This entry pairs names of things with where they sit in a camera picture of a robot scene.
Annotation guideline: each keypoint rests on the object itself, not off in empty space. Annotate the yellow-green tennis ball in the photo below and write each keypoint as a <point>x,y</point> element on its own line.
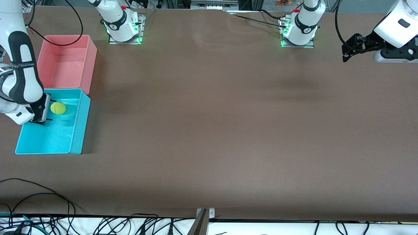
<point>58,108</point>

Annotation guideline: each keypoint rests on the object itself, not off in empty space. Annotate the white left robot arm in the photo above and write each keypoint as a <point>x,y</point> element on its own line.
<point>303,23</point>

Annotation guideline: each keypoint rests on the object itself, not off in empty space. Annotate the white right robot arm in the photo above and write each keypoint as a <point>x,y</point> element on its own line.
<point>117,23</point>

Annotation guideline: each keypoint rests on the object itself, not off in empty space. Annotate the blue plastic bin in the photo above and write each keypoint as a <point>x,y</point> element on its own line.
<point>49,137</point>

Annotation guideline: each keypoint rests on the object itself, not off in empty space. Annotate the pink plastic bin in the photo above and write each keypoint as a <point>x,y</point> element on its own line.
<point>68,62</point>

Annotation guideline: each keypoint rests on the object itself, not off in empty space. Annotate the grey power strip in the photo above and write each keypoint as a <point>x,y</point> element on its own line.
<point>214,5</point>

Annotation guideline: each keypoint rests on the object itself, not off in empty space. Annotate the grey metal bar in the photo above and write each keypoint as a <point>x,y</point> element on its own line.
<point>200,225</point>

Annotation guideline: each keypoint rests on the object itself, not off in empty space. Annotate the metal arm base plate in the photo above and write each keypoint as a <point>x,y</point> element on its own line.
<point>125,42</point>
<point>297,46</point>

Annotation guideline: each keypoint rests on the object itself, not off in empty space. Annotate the aluminium frame post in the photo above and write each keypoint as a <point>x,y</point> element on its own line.
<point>257,4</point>

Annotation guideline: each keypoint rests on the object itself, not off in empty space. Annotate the small metal bracket plate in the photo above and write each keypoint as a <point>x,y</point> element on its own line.
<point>211,213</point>

